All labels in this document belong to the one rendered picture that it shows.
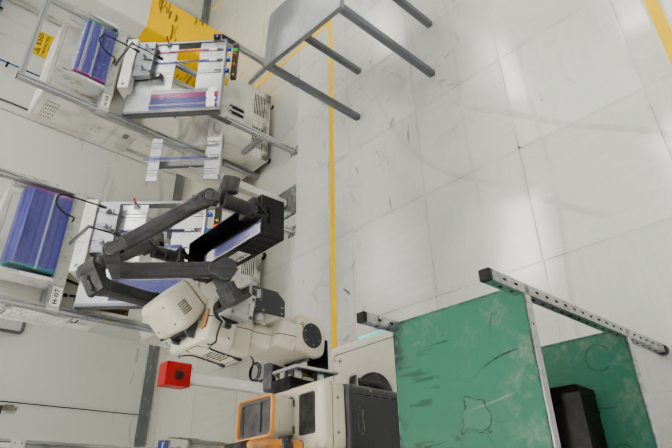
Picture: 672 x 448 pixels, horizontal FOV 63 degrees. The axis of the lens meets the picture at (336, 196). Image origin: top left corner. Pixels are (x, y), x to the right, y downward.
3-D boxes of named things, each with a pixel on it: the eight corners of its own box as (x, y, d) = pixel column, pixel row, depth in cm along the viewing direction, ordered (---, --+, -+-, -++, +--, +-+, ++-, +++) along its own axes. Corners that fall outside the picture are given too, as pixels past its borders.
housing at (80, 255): (107, 209, 357) (99, 199, 345) (91, 280, 332) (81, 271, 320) (94, 210, 357) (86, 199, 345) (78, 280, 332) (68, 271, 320)
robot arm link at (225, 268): (101, 284, 186) (100, 281, 177) (103, 245, 189) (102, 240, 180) (232, 282, 202) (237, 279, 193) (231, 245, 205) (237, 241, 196)
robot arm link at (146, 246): (80, 282, 196) (103, 269, 193) (72, 268, 196) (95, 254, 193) (142, 255, 238) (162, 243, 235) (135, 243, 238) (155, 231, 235)
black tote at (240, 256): (207, 283, 251) (185, 278, 244) (210, 249, 259) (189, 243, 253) (284, 240, 215) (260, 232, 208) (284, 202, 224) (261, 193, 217)
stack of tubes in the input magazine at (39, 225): (74, 197, 340) (28, 183, 324) (54, 274, 314) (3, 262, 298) (67, 205, 348) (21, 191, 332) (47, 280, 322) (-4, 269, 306)
